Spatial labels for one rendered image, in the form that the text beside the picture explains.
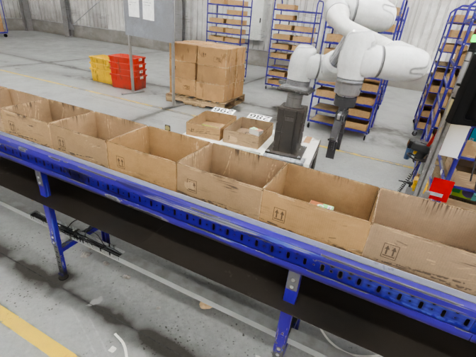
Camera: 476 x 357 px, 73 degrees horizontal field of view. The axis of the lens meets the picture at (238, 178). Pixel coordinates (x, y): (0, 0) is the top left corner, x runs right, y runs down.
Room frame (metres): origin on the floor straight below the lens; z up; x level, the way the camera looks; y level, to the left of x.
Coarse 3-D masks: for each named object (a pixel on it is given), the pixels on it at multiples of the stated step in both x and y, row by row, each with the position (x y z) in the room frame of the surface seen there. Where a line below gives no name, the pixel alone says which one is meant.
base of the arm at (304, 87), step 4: (280, 80) 2.26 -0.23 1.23; (284, 80) 2.25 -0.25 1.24; (288, 80) 2.19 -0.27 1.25; (292, 80) 2.17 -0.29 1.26; (284, 84) 2.19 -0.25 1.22; (288, 84) 2.18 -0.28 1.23; (292, 84) 2.16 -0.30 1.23; (296, 84) 2.15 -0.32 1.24; (300, 84) 2.15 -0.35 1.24; (304, 84) 2.16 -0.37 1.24; (308, 84) 2.19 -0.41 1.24; (284, 88) 2.17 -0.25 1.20; (288, 88) 2.16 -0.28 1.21; (292, 88) 2.15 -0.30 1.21; (296, 88) 2.15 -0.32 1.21; (300, 88) 2.14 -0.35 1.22; (304, 88) 2.15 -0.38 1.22; (308, 88) 2.19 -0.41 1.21; (304, 92) 2.12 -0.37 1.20
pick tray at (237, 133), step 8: (240, 120) 2.60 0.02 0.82; (248, 120) 2.61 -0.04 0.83; (256, 120) 2.58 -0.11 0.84; (224, 128) 2.29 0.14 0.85; (232, 128) 2.44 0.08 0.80; (240, 128) 2.59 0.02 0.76; (248, 128) 2.60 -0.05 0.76; (264, 128) 2.56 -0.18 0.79; (272, 128) 2.51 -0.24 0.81; (224, 136) 2.27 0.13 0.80; (232, 136) 2.24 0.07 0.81; (240, 136) 2.22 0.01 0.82; (248, 136) 2.20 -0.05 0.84; (256, 136) 2.18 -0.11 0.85; (264, 136) 2.31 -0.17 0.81; (240, 144) 2.22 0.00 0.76; (248, 144) 2.20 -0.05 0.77; (256, 144) 2.18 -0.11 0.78
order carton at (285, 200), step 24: (288, 168) 1.31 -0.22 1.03; (264, 192) 1.05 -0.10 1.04; (288, 192) 1.30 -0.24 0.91; (312, 192) 1.26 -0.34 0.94; (336, 192) 1.22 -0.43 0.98; (360, 192) 1.18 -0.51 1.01; (264, 216) 1.04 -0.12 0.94; (288, 216) 1.00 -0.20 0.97; (312, 216) 0.97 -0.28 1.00; (336, 216) 0.93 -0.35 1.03; (360, 216) 1.17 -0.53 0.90; (336, 240) 0.93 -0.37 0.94; (360, 240) 0.90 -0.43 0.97
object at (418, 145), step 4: (412, 140) 1.67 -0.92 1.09; (416, 140) 1.67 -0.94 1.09; (420, 140) 1.68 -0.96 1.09; (408, 144) 1.67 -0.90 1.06; (412, 144) 1.66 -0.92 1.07; (416, 144) 1.65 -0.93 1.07; (420, 144) 1.64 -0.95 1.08; (424, 144) 1.64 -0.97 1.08; (412, 148) 1.65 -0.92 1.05; (416, 148) 1.64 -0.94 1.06; (420, 148) 1.64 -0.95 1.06; (424, 148) 1.63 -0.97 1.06; (428, 148) 1.62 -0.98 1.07; (416, 152) 1.66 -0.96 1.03; (420, 152) 1.65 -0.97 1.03; (424, 152) 1.63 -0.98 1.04; (416, 156) 1.65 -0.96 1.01; (420, 156) 1.64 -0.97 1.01; (424, 156) 1.64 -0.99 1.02
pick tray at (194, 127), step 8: (208, 112) 2.71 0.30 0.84; (216, 112) 2.69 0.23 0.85; (192, 120) 2.46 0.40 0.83; (200, 120) 2.61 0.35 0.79; (208, 120) 2.71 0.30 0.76; (216, 120) 2.69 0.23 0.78; (224, 120) 2.67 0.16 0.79; (232, 120) 2.54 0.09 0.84; (192, 128) 2.34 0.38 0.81; (200, 128) 2.32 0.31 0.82; (208, 128) 2.30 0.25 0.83; (216, 128) 2.29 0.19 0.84; (200, 136) 2.32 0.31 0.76; (208, 136) 2.30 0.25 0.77; (216, 136) 2.29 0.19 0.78
